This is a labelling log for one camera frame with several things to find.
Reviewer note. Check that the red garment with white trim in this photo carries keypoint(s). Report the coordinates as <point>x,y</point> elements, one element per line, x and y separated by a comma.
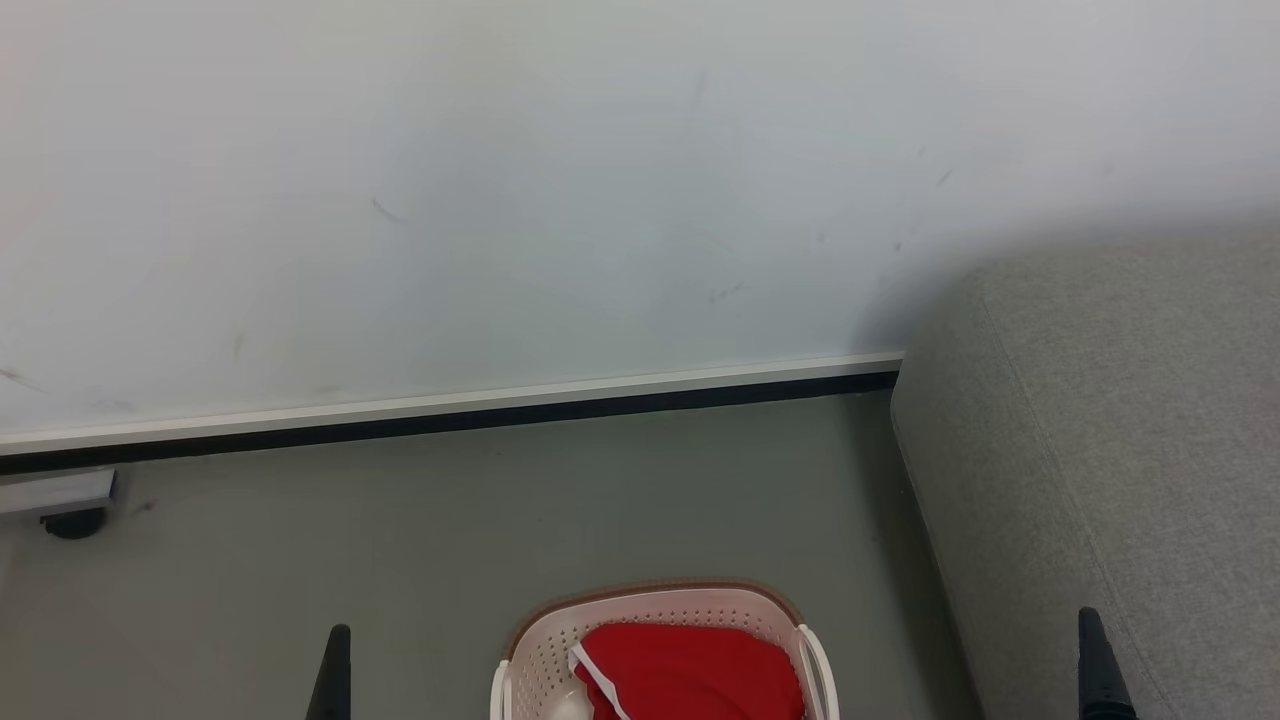
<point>700,675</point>

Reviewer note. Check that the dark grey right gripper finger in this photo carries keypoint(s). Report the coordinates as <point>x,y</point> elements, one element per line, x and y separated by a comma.
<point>1102,675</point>

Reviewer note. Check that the grey fabric sofa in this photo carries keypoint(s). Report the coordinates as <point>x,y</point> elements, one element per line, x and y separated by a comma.
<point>1110,450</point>

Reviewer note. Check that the white perforated laundry basket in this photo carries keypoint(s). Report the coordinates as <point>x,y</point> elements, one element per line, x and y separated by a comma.
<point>655,605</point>

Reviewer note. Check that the white and black baseboard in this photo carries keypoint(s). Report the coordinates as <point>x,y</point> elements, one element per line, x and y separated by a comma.
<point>450,412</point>

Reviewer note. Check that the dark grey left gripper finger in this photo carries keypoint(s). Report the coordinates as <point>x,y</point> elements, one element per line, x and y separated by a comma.
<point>332,680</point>

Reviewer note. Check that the black caster wheel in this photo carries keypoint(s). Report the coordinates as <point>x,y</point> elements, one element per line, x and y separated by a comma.
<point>74,523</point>

